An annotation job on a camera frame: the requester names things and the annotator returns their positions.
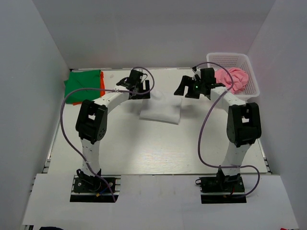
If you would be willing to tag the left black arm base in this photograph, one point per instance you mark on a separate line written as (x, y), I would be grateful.
(83, 192)

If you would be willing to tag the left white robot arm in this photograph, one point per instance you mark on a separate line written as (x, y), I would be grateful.
(91, 123)

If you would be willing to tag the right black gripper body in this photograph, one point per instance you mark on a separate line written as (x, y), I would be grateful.
(198, 84)

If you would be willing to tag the green folded t shirt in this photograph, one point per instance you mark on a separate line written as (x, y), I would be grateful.
(79, 80)

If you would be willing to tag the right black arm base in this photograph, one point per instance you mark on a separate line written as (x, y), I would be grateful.
(214, 193)

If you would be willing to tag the pink t shirt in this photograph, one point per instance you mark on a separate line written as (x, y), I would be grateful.
(239, 76)

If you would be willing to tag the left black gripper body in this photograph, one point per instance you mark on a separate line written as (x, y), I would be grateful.
(140, 88)

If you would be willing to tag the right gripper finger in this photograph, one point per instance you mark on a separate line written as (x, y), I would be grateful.
(186, 81)
(192, 93)

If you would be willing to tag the white plastic basket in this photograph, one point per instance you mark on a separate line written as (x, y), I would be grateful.
(237, 60)

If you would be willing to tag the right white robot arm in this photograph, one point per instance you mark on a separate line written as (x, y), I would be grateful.
(243, 126)

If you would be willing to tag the orange folded t shirt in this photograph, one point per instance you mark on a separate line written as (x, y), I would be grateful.
(102, 86)

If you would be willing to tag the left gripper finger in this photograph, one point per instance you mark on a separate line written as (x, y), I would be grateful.
(133, 96)
(145, 86)

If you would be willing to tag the white t shirt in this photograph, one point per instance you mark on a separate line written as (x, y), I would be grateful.
(161, 107)

